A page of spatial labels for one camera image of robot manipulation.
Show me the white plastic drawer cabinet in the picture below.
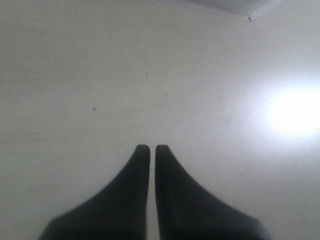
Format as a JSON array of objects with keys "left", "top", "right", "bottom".
[{"left": 166, "top": 0, "right": 281, "bottom": 22}]

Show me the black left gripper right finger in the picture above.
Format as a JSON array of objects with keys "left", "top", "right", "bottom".
[{"left": 155, "top": 145, "right": 272, "bottom": 240}]

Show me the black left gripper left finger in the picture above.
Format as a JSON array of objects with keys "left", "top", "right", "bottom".
[{"left": 39, "top": 144, "right": 150, "bottom": 240}]

